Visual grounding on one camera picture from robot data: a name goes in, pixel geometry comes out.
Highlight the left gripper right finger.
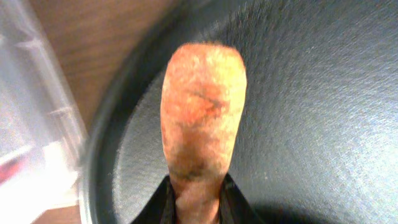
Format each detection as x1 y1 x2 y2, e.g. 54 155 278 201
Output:
220 174 264 224

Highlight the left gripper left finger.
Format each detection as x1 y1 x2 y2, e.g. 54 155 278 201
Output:
131 175 177 224

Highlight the orange carrot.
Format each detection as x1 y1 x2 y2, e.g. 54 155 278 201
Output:
160 43 247 223

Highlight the clear plastic waste bin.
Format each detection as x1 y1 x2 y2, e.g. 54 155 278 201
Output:
1 0 86 223

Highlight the round black serving tray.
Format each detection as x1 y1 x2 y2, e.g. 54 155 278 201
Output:
80 1 397 223

